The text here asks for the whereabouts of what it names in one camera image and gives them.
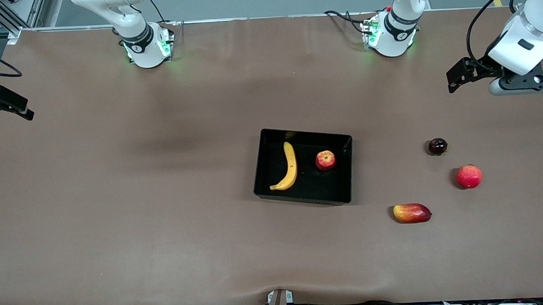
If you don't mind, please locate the small red yellow apple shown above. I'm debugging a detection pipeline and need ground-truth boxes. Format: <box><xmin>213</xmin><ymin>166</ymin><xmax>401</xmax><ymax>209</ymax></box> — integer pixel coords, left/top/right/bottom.
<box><xmin>315</xmin><ymin>150</ymin><xmax>337</xmax><ymax>171</ymax></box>

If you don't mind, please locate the black plastic box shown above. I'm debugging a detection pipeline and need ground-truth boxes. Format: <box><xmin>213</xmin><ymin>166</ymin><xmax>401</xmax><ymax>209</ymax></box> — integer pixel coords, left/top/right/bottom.
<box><xmin>251</xmin><ymin>125</ymin><xmax>355</xmax><ymax>208</ymax></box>

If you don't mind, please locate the yellow banana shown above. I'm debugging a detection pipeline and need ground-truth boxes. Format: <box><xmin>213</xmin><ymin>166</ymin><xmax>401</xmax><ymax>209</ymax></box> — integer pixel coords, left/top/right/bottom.
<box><xmin>268</xmin><ymin>141</ymin><xmax>298</xmax><ymax>191</ymax></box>

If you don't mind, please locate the dark purple round fruit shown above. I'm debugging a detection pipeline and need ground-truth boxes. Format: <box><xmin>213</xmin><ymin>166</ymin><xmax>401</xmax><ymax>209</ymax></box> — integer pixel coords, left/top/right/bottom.
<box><xmin>428</xmin><ymin>137</ymin><xmax>449</xmax><ymax>156</ymax></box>

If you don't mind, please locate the large red round fruit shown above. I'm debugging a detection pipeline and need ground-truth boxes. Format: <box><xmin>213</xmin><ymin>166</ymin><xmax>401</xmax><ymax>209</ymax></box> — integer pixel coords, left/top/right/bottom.
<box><xmin>455</xmin><ymin>164</ymin><xmax>483</xmax><ymax>190</ymax></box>

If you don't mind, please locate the red yellow mango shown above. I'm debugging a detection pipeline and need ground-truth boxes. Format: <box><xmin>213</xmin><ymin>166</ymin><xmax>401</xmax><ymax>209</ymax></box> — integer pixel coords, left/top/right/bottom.
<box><xmin>393</xmin><ymin>203</ymin><xmax>432</xmax><ymax>225</ymax></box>

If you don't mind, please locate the large table cover mat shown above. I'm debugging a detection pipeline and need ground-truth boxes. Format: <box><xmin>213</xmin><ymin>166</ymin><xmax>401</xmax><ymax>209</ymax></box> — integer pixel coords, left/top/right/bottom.
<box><xmin>0</xmin><ymin>5</ymin><xmax>543</xmax><ymax>305</ymax></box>

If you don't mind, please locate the aluminium frame profile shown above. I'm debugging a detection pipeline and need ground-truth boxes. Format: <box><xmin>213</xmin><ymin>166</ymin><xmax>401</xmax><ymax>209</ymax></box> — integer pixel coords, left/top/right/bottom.
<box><xmin>0</xmin><ymin>0</ymin><xmax>46</xmax><ymax>42</ymax></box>

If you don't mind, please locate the black base cable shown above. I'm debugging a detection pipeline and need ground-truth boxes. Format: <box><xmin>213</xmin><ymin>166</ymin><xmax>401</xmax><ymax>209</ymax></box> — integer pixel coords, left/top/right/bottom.
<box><xmin>325</xmin><ymin>8</ymin><xmax>368</xmax><ymax>36</ymax></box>
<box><xmin>147</xmin><ymin>0</ymin><xmax>167</xmax><ymax>24</ymax></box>

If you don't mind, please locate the metal table edge bracket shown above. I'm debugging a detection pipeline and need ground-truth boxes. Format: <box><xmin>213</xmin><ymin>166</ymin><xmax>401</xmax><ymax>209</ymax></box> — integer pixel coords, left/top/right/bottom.
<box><xmin>266</xmin><ymin>289</ymin><xmax>294</xmax><ymax>305</ymax></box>

